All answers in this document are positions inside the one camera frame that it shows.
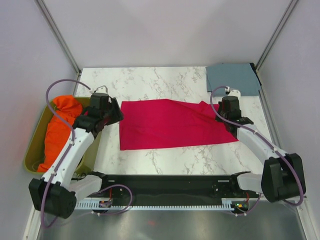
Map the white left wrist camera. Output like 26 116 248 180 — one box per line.
89 85 109 94

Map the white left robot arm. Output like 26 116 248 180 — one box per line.
28 92 124 219

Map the right aluminium frame post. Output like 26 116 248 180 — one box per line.
255 0 300 73

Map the left aluminium frame post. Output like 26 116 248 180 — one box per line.
34 0 82 76

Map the aluminium frame post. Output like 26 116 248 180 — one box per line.
34 0 82 76
255 0 300 73

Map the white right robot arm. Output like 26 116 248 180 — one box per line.
215 96 306 205

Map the red t-shirt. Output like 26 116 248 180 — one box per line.
119 99 236 151

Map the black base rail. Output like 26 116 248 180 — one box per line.
96 175 258 206

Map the folded blue-grey t-shirt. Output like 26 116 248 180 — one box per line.
205 63 261 97

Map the orange t-shirt in bin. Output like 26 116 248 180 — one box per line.
37 95 83 173

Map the white slotted cable duct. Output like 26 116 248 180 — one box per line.
75 197 249 211

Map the olive green plastic bin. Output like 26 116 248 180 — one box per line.
23 106 101 177

